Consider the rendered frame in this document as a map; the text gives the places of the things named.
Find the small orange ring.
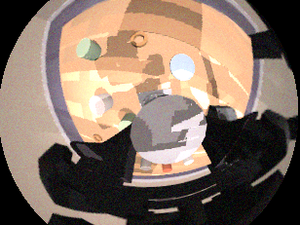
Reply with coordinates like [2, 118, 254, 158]
[94, 134, 102, 143]
[131, 30, 147, 49]

